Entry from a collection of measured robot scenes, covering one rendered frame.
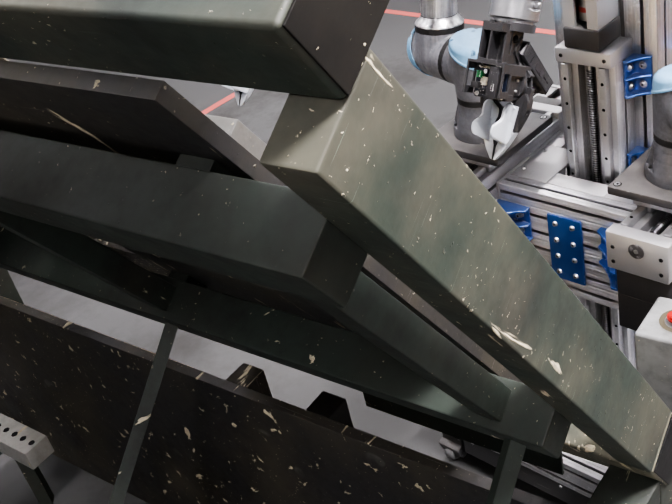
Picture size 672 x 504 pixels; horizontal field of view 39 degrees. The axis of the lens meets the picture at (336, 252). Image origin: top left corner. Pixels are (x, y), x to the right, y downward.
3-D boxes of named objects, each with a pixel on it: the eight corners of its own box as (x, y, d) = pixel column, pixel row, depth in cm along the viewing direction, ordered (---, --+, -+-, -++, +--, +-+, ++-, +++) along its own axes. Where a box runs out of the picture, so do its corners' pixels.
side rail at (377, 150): (651, 473, 157) (671, 410, 159) (316, 173, 70) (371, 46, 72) (616, 461, 160) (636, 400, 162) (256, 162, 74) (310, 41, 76)
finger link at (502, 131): (475, 159, 148) (486, 100, 146) (498, 159, 152) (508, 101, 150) (491, 163, 146) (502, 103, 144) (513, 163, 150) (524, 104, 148)
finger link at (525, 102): (496, 128, 150) (506, 73, 148) (502, 129, 151) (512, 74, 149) (520, 134, 147) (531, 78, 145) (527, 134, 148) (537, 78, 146)
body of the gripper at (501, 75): (459, 96, 147) (473, 16, 144) (492, 98, 153) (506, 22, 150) (499, 104, 142) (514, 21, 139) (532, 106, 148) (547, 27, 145)
